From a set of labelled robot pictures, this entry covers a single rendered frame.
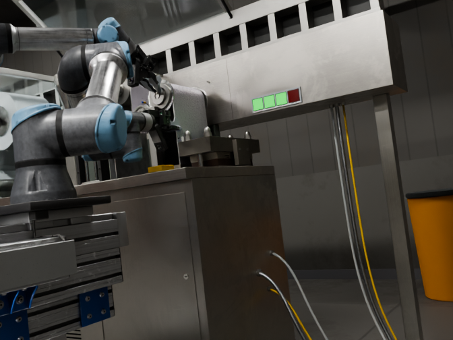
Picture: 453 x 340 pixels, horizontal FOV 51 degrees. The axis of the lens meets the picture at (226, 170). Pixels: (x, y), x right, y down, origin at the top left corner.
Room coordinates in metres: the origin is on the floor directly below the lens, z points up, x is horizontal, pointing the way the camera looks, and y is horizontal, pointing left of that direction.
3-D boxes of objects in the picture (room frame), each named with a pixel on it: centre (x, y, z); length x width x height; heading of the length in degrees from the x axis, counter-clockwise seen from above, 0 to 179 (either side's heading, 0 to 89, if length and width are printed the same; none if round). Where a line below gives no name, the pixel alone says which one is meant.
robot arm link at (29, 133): (1.16, 0.44, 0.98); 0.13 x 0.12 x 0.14; 93
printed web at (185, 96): (2.24, 0.29, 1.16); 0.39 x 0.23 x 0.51; 57
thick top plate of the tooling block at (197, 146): (2.10, 0.01, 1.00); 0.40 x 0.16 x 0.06; 147
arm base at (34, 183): (1.16, 0.45, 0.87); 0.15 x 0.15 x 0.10
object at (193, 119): (2.14, 0.13, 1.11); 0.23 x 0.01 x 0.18; 147
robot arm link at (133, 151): (1.81, 0.36, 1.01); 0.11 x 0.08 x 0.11; 93
